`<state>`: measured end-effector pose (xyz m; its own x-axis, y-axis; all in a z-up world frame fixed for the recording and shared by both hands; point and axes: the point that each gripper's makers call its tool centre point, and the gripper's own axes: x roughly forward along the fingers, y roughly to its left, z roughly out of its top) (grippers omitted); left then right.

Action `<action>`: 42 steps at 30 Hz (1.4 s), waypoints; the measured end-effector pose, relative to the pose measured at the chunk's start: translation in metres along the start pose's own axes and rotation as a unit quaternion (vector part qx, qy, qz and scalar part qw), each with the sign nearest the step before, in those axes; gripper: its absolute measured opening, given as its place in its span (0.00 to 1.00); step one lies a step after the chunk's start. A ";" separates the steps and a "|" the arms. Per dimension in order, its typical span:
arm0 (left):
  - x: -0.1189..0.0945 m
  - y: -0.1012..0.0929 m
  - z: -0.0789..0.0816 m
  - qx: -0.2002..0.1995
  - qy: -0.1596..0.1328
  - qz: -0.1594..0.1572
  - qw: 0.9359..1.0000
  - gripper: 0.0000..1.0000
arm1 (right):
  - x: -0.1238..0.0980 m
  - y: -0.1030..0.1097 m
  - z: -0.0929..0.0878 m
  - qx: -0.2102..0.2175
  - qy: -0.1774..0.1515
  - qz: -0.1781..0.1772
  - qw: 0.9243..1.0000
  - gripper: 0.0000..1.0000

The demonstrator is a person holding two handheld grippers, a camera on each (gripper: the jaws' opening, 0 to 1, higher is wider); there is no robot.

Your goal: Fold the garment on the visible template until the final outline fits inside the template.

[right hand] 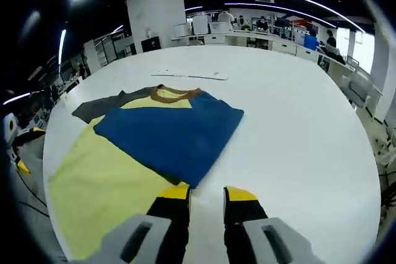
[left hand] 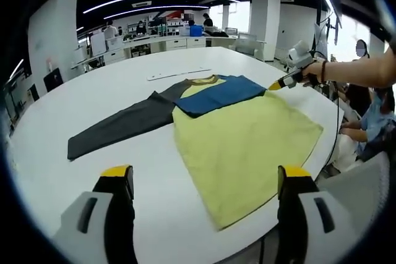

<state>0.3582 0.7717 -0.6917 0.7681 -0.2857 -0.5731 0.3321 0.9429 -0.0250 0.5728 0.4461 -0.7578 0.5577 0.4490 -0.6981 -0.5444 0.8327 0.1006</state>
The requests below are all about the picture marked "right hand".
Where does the white cabinet counter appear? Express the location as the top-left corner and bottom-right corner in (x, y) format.
(171, 28), (322, 61)

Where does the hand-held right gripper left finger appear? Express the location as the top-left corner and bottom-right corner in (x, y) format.
(69, 183), (191, 264)

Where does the blue storage crate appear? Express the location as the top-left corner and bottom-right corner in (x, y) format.
(303, 33), (319, 51)

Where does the black cabinet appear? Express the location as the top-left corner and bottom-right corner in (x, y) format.
(140, 36), (162, 53)

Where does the white strip with holes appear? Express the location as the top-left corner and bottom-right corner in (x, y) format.
(150, 70), (229, 82)

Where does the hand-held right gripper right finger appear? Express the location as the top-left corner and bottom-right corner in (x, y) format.
(223, 185), (325, 264)

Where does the tall white machine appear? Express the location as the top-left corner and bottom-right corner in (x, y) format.
(192, 15), (208, 36)

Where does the yellow blue grey garment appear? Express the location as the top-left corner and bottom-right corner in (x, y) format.
(48, 83), (245, 260)

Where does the white printer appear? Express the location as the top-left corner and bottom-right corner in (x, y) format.
(173, 22), (191, 40)
(207, 22), (228, 34)

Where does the white square pillar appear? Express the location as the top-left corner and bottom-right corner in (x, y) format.
(126, 0), (187, 55)
(369, 19), (394, 122)

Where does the black cable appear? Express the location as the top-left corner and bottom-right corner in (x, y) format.
(17, 168), (50, 215)

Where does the grey office chair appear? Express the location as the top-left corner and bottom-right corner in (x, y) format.
(340, 73), (384, 111)

